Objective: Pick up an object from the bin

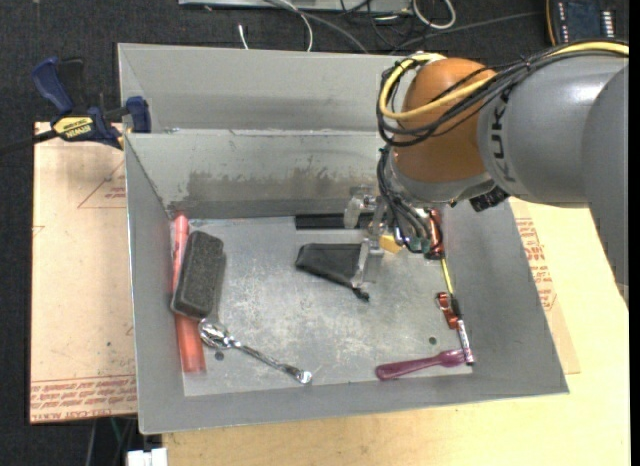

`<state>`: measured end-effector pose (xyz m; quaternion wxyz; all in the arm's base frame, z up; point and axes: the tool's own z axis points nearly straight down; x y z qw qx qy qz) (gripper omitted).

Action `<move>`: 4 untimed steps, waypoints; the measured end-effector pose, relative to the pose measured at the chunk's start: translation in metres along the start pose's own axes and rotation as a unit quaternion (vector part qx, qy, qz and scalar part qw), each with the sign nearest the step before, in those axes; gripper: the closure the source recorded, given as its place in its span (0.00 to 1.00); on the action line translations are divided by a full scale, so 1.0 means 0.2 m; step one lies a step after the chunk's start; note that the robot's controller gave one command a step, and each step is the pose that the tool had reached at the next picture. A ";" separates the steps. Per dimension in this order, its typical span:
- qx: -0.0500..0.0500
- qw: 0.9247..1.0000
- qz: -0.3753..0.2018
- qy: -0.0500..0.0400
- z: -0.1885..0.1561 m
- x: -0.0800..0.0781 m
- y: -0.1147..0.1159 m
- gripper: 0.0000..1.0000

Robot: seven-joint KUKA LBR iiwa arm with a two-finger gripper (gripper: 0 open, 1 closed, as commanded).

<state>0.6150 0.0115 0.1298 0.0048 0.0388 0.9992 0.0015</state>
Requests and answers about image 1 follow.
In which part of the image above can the dark green flat block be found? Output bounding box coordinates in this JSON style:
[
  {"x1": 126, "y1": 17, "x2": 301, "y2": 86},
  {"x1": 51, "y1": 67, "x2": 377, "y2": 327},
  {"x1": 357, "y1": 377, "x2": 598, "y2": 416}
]
[{"x1": 294, "y1": 213, "x2": 347, "y2": 230}]

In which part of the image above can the brown cardboard board red print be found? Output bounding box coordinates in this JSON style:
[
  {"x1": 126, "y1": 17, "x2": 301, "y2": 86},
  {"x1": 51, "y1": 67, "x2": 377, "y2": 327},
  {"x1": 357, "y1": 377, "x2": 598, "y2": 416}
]
[{"x1": 29, "y1": 121, "x2": 581, "y2": 425}]

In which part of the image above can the black sponge block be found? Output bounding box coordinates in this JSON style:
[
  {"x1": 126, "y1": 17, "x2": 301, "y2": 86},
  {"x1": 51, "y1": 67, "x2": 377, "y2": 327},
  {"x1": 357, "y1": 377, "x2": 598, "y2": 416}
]
[{"x1": 169, "y1": 230, "x2": 227, "y2": 319}]

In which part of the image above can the orange-red plastic tube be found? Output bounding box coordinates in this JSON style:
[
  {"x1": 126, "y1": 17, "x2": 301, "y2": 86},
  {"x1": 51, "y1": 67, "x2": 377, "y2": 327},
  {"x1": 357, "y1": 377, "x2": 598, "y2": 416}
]
[{"x1": 169, "y1": 213, "x2": 207, "y2": 374}]

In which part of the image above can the shiny metal spoon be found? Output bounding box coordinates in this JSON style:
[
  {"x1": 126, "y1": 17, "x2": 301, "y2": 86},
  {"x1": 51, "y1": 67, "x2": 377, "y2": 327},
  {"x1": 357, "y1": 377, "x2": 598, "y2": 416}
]
[{"x1": 198, "y1": 318, "x2": 314, "y2": 385}]

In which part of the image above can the red and yellow screwdriver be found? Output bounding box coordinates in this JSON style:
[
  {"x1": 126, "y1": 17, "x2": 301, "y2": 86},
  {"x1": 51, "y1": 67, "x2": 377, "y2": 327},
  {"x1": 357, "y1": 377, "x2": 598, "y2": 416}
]
[{"x1": 428, "y1": 208, "x2": 455, "y2": 298}]

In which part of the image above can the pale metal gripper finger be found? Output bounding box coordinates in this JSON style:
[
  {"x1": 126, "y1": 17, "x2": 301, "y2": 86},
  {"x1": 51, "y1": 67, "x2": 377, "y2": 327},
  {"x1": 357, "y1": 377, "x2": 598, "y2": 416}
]
[
  {"x1": 349, "y1": 239, "x2": 387, "y2": 289},
  {"x1": 343, "y1": 193, "x2": 377, "y2": 229}
]

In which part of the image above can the purple plastic fork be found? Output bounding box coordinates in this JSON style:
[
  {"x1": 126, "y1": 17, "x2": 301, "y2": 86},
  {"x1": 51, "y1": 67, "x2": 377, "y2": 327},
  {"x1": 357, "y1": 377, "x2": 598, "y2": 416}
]
[{"x1": 374, "y1": 348, "x2": 466, "y2": 382}]

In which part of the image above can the grey metal bin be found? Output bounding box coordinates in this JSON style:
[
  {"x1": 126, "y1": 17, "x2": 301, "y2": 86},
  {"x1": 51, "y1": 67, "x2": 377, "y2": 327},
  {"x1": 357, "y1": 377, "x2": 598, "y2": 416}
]
[{"x1": 117, "y1": 42, "x2": 570, "y2": 436}]

